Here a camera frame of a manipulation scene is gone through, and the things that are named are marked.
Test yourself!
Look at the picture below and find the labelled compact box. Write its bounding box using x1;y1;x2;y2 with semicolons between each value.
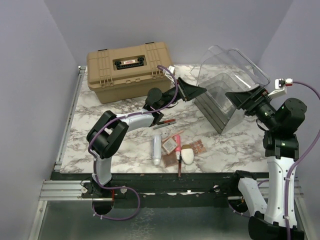
162;138;177;154

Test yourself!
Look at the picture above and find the aluminium frame rail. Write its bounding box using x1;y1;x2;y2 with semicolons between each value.
39;66;86;202

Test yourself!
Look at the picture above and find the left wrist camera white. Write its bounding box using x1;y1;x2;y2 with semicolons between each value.
162;65;175;82

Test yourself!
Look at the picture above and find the pale pink makeup stick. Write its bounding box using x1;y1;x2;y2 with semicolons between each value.
161;130;184;142

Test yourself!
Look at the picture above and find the white egg-shaped sponge case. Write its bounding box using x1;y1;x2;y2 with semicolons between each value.
180;144;195;165

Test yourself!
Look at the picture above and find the red lip gloss tube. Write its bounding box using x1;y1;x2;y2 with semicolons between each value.
157;119;176;126

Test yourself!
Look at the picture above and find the rose gold clear compact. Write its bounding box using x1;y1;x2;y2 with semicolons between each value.
162;151;178;168

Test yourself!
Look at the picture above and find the clear acrylic makeup organizer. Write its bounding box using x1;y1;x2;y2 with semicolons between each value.
190;45;270;135

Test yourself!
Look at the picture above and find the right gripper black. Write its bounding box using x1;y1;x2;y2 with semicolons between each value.
226;84;281;130

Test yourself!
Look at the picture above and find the houndstooth patterned eyeliner pen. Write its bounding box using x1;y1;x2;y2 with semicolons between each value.
153;121;176;130

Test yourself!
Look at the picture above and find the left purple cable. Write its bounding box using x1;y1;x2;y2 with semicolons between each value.
88;64;181;221

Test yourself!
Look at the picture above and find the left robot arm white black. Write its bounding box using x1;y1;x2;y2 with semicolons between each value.
86;77;207;198

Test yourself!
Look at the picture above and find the orange eyeshadow palette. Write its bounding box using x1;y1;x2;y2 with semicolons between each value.
189;139;207;156

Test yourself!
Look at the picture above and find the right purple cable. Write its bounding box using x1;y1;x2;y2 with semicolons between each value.
228;80;320;240

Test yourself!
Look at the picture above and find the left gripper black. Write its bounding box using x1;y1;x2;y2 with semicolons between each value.
158;77;207;111

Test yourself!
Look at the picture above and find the dark red lip pencil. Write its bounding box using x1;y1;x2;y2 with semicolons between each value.
178;155;182;178

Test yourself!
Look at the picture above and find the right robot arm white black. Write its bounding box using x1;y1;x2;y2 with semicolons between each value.
225;86;307;240

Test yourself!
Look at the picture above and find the pink tube with white cap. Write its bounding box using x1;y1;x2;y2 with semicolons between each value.
174;134;181;160

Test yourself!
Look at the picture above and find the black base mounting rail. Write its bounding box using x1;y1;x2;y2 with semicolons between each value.
49;171;266;209

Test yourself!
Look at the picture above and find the tan plastic toolbox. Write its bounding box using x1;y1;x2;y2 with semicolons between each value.
86;42;173;104

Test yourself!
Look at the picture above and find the purple cable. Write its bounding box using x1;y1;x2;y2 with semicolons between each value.
228;80;320;240
88;64;181;221

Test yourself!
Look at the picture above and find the white spray bottle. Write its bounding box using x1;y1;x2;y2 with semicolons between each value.
152;134;162;166

